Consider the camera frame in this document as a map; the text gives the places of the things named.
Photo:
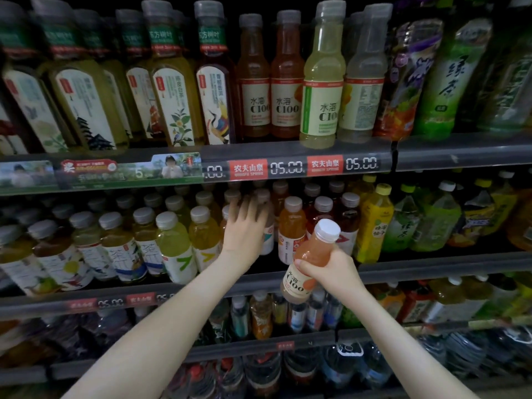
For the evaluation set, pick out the person's left forearm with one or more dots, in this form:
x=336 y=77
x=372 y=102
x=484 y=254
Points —
x=150 y=336

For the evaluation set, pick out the person's left hand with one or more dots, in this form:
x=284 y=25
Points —
x=243 y=237

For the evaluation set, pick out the drinks shelf unit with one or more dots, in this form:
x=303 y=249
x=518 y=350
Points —
x=457 y=149

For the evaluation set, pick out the red shelf price strip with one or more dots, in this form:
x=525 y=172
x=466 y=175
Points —
x=249 y=168

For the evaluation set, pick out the person's right forearm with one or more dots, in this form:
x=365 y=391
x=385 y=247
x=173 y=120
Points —
x=407 y=349

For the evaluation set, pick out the person's right hand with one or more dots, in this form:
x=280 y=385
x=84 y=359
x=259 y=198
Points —
x=341 y=278

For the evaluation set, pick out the narrow shelf price strip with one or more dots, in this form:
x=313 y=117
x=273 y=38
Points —
x=125 y=300

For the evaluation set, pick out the orange bottle white cap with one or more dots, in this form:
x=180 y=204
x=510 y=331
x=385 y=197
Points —
x=314 y=249

